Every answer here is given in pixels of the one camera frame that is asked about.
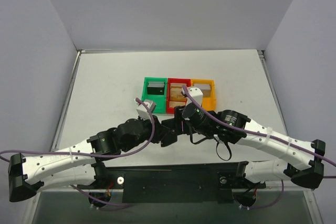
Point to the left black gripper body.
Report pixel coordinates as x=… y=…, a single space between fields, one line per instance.
x=157 y=130

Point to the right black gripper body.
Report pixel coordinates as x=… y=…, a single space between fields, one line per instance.
x=179 y=118

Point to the black leather card holder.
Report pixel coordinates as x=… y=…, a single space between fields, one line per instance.
x=170 y=134

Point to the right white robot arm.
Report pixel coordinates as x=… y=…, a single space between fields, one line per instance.
x=297 y=161

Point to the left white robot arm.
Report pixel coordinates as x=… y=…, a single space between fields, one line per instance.
x=28 y=174

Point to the black card stack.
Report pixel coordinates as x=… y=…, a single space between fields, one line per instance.
x=155 y=88

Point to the orange plastic bin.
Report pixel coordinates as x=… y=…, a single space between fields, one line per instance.
x=209 y=104

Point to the red plastic bin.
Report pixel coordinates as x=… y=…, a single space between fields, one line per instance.
x=186 y=82

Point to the green plastic bin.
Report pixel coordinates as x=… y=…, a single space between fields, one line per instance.
x=160 y=100

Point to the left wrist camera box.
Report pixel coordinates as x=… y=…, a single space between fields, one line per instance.
x=145 y=108

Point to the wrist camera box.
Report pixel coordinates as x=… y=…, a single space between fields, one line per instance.
x=145 y=108
x=192 y=92

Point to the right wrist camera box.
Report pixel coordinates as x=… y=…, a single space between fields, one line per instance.
x=192 y=92

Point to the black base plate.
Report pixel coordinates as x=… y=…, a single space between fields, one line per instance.
x=188 y=183

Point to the aluminium frame rail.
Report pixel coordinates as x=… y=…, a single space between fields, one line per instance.
x=65 y=106

